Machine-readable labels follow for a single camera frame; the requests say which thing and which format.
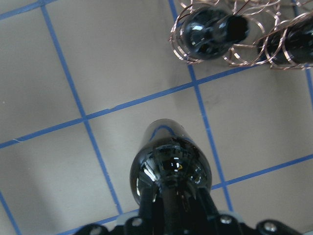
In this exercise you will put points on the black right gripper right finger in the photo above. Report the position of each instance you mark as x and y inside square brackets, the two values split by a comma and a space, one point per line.
[206, 213]

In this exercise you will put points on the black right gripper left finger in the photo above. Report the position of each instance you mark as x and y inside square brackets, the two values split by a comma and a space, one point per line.
[149, 213]

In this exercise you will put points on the black wine bottle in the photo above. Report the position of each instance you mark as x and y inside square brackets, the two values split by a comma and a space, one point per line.
[209, 32]
[174, 166]
[296, 40]

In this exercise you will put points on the copper wire bottle basket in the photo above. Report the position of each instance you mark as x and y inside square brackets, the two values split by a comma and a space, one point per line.
[264, 16]

